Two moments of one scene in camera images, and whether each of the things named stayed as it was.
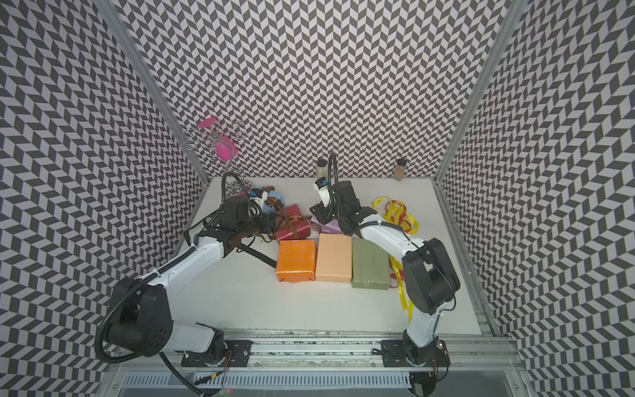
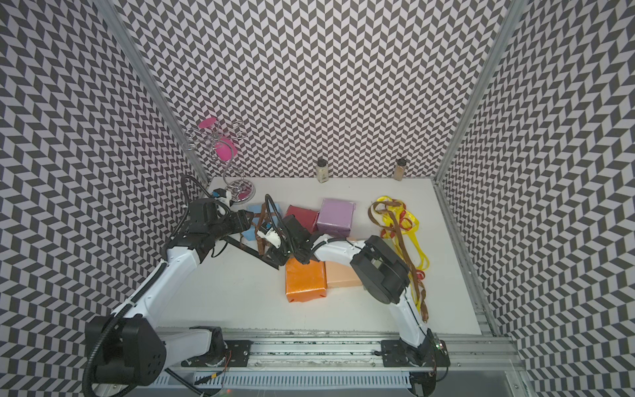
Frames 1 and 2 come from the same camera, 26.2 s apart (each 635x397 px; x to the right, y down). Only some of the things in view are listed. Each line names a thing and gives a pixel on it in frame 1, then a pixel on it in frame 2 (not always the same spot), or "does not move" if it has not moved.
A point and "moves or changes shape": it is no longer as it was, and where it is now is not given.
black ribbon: [258, 255] does not move
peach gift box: [334, 258] moves or changes shape
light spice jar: [322, 168] does not move
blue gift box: [267, 208] moves or changes shape
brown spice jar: [399, 169] does not move
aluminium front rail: [351, 351] does not move
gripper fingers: [322, 186] -> [267, 233]
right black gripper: [320, 212] -> [277, 255]
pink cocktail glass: [219, 141] does not move
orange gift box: [296, 260] moves or changes shape
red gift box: [291, 224] moves or changes shape
